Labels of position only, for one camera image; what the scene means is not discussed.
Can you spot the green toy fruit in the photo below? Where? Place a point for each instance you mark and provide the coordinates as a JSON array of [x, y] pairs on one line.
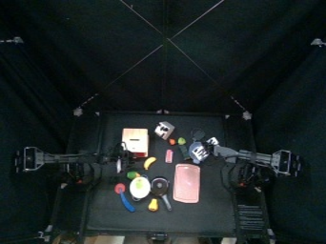
[[182, 140]]

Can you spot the black toy frying pan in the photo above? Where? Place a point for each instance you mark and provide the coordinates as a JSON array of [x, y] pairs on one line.
[[160, 187]]

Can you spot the yellow toy squash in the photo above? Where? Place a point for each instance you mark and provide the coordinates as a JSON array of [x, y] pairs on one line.
[[153, 205]]

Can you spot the yellow toy banana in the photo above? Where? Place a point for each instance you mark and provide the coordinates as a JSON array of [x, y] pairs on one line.
[[149, 162]]

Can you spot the silver frame corner bracket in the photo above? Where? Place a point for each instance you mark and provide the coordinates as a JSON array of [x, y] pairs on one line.
[[317, 42], [161, 111], [246, 115], [15, 40], [78, 111]]

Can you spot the blue white striped toy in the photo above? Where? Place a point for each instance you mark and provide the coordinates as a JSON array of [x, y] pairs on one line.
[[194, 155]]

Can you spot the green orange toy vegetable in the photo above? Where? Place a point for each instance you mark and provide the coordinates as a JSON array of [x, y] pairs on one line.
[[133, 174]]

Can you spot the white grey toy cube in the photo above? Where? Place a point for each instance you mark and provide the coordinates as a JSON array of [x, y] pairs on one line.
[[165, 129]]

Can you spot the pink cutting board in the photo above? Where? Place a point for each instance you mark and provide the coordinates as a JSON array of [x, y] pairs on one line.
[[186, 183]]

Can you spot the green toy leaf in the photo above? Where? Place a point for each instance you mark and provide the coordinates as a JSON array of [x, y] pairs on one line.
[[141, 187]]

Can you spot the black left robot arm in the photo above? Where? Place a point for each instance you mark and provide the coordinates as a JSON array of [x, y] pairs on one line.
[[55, 158]]

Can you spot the dark grey round utensil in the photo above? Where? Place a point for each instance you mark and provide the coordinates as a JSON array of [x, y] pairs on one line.
[[197, 133]]

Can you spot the wooden toy box red base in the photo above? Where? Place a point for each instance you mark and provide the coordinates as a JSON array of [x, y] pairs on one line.
[[136, 141]]

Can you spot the small orange toy piece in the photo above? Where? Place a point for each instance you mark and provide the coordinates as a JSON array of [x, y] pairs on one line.
[[172, 141]]

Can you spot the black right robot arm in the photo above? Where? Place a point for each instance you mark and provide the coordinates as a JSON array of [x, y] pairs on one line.
[[259, 158]]

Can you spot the white toy pot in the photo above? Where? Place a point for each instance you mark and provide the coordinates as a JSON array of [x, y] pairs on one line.
[[141, 192]]

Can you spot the dark green toy vegetable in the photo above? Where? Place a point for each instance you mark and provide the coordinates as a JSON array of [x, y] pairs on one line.
[[185, 152]]

